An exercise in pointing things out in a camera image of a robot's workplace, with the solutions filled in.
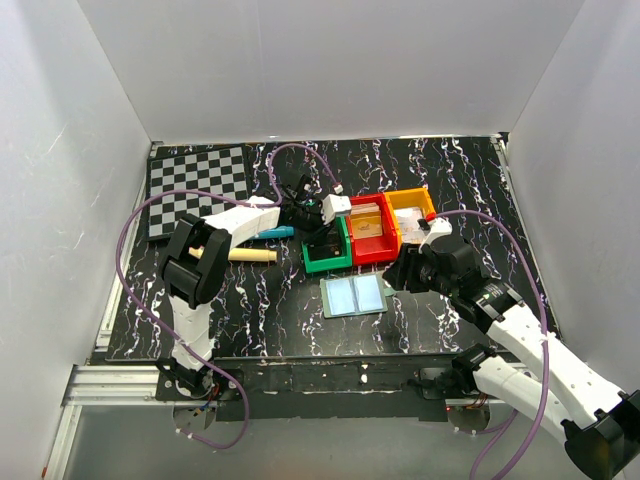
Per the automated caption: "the yellow plastic bin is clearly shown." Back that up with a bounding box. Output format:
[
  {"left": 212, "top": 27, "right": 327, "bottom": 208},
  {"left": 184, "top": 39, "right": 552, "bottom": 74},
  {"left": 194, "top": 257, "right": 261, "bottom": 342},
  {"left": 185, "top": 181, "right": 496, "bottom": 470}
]
[{"left": 384, "top": 187, "right": 436, "bottom": 244}]

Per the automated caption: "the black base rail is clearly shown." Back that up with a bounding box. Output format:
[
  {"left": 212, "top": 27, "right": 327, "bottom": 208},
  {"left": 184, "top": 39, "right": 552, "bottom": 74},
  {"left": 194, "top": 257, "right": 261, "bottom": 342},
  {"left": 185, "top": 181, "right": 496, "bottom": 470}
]
[{"left": 154, "top": 349, "right": 514, "bottom": 425}]

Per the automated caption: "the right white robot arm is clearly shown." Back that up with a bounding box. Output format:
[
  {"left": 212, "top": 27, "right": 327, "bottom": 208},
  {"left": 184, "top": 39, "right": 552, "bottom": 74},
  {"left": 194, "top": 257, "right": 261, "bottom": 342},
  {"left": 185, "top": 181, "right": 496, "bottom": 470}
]
[{"left": 383, "top": 236, "right": 639, "bottom": 479}]

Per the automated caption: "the green plastic bin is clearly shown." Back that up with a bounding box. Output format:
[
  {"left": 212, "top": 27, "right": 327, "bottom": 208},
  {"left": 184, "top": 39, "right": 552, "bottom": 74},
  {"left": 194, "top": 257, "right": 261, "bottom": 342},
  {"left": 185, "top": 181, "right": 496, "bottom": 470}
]
[{"left": 302, "top": 217, "right": 353, "bottom": 274}]

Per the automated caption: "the green card holder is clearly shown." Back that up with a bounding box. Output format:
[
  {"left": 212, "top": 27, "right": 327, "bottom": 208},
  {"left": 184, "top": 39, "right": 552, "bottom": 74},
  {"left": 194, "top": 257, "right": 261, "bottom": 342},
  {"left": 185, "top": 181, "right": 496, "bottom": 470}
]
[{"left": 320, "top": 272, "right": 396, "bottom": 319}]

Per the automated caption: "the red plastic bin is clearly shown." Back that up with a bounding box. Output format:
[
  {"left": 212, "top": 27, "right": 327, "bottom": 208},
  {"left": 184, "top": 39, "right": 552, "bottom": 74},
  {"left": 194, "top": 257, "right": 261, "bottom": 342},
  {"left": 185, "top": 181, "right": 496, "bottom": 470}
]
[{"left": 347, "top": 193, "right": 400, "bottom": 266}]

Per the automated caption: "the blue plastic crayon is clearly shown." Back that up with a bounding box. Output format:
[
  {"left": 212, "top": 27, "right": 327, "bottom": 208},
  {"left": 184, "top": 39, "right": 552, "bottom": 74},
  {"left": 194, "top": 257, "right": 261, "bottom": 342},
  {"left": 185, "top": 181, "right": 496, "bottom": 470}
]
[{"left": 255, "top": 226, "right": 295, "bottom": 240}]

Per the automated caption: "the black card in green bin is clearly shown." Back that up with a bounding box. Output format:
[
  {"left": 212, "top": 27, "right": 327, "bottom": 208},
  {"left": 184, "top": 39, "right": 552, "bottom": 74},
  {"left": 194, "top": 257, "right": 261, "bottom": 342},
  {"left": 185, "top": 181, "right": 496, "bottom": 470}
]
[{"left": 307, "top": 226, "right": 344, "bottom": 261}]

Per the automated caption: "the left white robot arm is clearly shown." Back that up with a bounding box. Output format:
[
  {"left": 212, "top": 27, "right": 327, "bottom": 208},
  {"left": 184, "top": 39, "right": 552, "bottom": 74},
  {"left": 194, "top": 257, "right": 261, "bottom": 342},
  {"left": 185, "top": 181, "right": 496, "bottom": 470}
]
[{"left": 156, "top": 174, "right": 331, "bottom": 398}]

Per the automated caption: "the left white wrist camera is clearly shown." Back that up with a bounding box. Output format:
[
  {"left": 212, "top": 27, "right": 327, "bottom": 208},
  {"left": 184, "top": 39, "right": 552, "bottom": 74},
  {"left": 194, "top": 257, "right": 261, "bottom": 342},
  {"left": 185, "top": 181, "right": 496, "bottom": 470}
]
[{"left": 321, "top": 194, "right": 352, "bottom": 225}]

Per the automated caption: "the checkered chessboard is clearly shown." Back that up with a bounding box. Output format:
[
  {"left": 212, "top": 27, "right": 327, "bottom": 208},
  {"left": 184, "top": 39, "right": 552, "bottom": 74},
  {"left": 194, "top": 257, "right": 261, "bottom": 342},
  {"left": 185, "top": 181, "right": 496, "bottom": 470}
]
[{"left": 146, "top": 145, "right": 252, "bottom": 242}]

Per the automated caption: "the orange card in red bin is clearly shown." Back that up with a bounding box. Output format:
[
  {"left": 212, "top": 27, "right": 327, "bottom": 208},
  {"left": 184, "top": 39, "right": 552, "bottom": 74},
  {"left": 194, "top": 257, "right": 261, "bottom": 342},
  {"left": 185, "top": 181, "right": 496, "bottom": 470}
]
[{"left": 349, "top": 202, "right": 383, "bottom": 240}]

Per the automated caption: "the white card in yellow bin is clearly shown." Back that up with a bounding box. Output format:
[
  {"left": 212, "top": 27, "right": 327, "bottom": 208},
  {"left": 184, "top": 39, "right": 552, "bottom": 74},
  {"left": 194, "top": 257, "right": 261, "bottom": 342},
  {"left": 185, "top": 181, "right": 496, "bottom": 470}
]
[{"left": 394, "top": 206, "right": 423, "bottom": 243}]

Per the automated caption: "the cream plastic crayon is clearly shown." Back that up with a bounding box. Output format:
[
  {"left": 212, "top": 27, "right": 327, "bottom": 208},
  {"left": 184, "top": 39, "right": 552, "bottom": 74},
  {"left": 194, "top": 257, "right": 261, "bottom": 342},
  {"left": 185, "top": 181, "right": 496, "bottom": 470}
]
[{"left": 189, "top": 247, "right": 278, "bottom": 264}]

